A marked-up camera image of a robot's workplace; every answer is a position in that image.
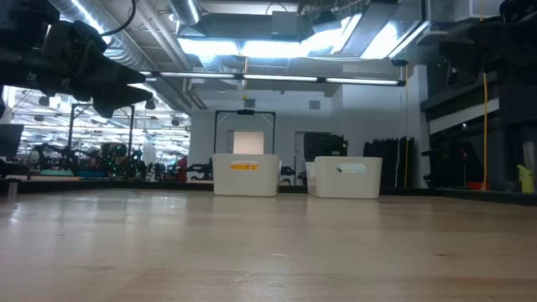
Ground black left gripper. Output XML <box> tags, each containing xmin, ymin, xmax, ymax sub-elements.
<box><xmin>24</xmin><ymin>19</ymin><xmax>154</xmax><ymax>118</ymax></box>

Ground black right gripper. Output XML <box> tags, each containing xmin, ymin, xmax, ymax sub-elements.
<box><xmin>439</xmin><ymin>21</ymin><xmax>537</xmax><ymax>85</ymax></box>

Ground white plastic bin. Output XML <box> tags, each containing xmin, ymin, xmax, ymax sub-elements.
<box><xmin>306</xmin><ymin>156</ymin><xmax>383</xmax><ymax>200</ymax></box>
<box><xmin>211</xmin><ymin>153</ymin><xmax>281</xmax><ymax>197</ymax></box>

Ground black shelf unit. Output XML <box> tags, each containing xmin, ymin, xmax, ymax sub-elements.
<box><xmin>420</xmin><ymin>70</ymin><xmax>537</xmax><ymax>192</ymax></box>

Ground background robot arms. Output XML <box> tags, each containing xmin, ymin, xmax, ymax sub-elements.
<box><xmin>35</xmin><ymin>141</ymin><xmax>154</xmax><ymax>182</ymax></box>

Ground red object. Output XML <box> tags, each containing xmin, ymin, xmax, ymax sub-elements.
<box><xmin>175</xmin><ymin>155</ymin><xmax>188</xmax><ymax>182</ymax></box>

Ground dark monitor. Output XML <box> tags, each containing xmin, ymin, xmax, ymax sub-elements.
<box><xmin>0</xmin><ymin>123</ymin><xmax>25</xmax><ymax>159</ymax></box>

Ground yellow-green spray bottle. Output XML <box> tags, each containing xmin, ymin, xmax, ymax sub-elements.
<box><xmin>517</xmin><ymin>164</ymin><xmax>536</xmax><ymax>195</ymax></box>

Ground white board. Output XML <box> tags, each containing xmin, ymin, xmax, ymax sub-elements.
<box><xmin>232</xmin><ymin>131</ymin><xmax>265</xmax><ymax>155</ymax></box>

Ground black folded panels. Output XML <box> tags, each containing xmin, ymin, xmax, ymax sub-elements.
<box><xmin>362</xmin><ymin>136</ymin><xmax>416</xmax><ymax>190</ymax></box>

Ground long LED light bar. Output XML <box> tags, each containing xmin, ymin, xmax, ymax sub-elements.
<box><xmin>140</xmin><ymin>70</ymin><xmax>406</xmax><ymax>87</ymax></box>

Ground gray ceiling air unit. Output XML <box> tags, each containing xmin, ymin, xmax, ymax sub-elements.
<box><xmin>196</xmin><ymin>11</ymin><xmax>315</xmax><ymax>42</ymax></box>

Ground black cabinet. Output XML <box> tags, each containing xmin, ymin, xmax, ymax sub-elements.
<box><xmin>303</xmin><ymin>132</ymin><xmax>349</xmax><ymax>163</ymax></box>

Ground black gantry frame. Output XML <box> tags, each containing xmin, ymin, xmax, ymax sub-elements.
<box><xmin>213</xmin><ymin>109</ymin><xmax>277</xmax><ymax>155</ymax></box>
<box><xmin>65</xmin><ymin>102</ymin><xmax>136</xmax><ymax>169</ymax></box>

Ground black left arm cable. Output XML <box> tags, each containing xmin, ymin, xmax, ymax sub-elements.
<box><xmin>100</xmin><ymin>0</ymin><xmax>138</xmax><ymax>38</ymax></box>

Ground yellow hanging cable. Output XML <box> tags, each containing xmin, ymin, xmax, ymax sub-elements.
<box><xmin>482</xmin><ymin>73</ymin><xmax>489</xmax><ymax>190</ymax></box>

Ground black table edge rail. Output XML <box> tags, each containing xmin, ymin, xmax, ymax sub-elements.
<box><xmin>0</xmin><ymin>179</ymin><xmax>537</xmax><ymax>206</ymax></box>

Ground small silver air duct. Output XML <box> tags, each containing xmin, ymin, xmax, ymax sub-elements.
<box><xmin>167</xmin><ymin>0</ymin><xmax>202</xmax><ymax>26</ymax></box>

